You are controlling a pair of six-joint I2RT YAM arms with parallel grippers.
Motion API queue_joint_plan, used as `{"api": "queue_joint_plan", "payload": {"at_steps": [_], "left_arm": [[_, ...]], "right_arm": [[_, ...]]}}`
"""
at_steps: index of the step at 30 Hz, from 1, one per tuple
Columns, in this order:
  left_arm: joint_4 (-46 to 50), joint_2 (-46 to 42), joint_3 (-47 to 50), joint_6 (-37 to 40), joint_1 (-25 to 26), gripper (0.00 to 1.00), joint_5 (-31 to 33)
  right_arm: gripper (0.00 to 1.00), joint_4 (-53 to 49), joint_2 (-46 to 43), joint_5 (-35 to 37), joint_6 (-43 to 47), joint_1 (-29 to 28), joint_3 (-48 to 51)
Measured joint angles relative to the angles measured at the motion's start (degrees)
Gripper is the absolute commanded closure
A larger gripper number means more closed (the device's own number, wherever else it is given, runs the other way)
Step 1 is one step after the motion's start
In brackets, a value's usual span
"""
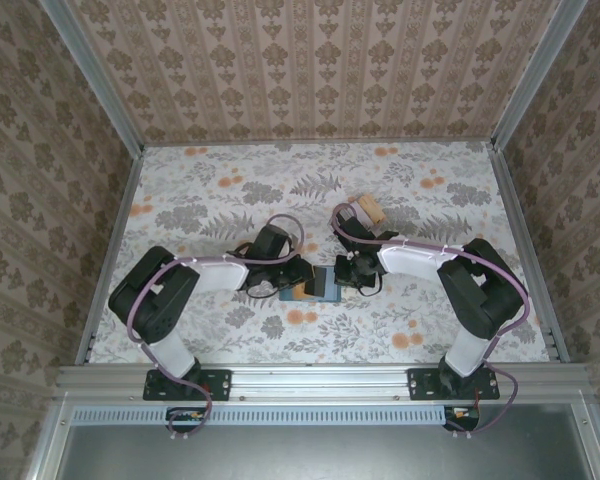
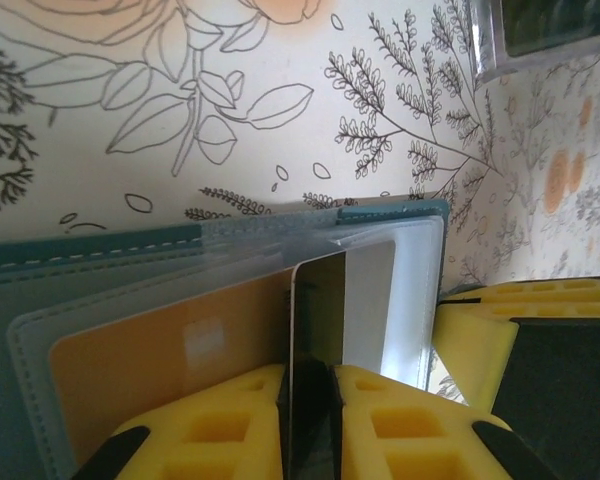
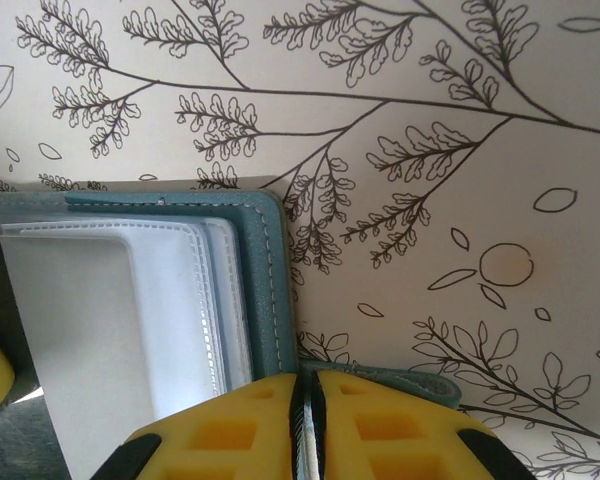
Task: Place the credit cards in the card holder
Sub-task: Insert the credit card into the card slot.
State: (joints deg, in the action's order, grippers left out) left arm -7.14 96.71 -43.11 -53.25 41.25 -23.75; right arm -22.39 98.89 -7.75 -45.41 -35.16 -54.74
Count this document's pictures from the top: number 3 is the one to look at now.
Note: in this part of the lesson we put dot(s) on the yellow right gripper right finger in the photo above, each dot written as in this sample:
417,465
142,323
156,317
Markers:
410,435

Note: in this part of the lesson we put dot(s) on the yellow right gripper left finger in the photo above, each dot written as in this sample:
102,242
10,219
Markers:
215,435

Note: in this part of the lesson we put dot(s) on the blue leather card holder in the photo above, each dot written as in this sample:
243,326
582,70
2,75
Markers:
260,280

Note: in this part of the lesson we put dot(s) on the floral patterned table cover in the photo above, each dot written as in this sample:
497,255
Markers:
430,200

